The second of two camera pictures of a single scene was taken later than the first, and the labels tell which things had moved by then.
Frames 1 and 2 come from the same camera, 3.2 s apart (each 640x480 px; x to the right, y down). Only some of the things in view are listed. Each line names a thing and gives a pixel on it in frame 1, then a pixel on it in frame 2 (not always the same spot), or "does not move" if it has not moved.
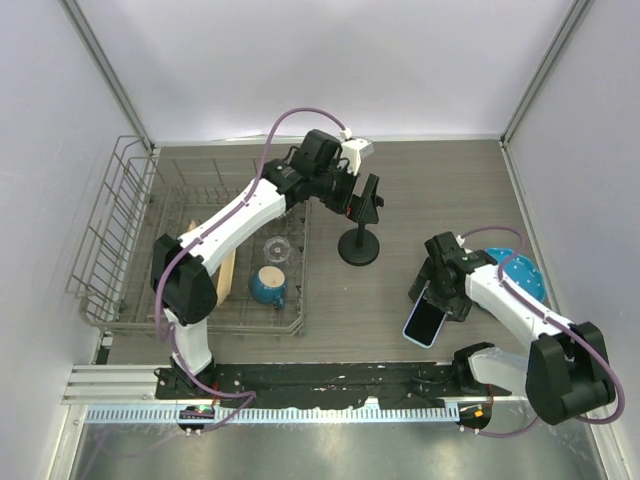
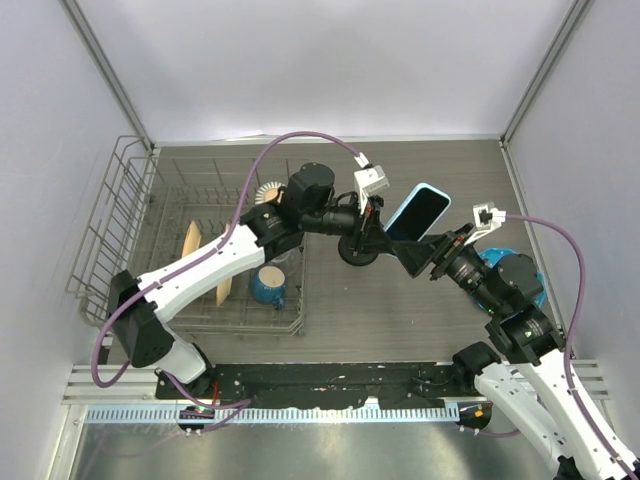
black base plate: (264, 384) does not move
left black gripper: (359, 209) -> (367, 225)
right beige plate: (226, 279) does not move
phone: (425, 321) -> (419, 213)
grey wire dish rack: (122, 196) does not move
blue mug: (268, 286) does not move
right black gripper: (460, 305) -> (438, 248)
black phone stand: (358, 246) does not move
